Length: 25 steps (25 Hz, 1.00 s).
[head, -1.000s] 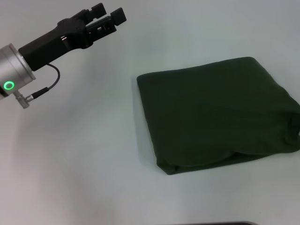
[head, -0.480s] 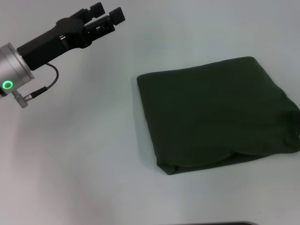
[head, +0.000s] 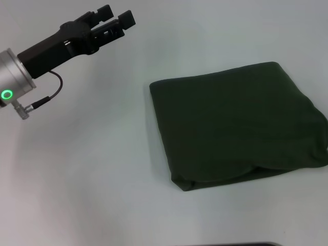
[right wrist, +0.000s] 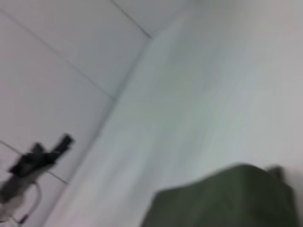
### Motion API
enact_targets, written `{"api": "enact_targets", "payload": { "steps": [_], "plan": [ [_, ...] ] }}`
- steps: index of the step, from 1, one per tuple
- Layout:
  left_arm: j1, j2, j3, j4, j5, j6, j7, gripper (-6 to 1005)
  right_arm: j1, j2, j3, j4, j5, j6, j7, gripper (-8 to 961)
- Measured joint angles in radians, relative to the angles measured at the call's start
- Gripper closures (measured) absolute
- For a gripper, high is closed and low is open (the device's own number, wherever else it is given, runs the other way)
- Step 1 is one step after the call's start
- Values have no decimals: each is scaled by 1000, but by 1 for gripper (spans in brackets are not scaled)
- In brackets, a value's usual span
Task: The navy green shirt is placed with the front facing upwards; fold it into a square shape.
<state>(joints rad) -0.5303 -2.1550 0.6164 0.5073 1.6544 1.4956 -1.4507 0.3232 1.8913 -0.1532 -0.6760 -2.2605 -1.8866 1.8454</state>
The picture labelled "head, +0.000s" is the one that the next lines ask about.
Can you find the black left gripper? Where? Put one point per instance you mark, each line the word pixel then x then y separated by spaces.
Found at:
pixel 51 50

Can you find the dark green printed T-shirt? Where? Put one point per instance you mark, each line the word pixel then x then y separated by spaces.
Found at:
pixel 230 123

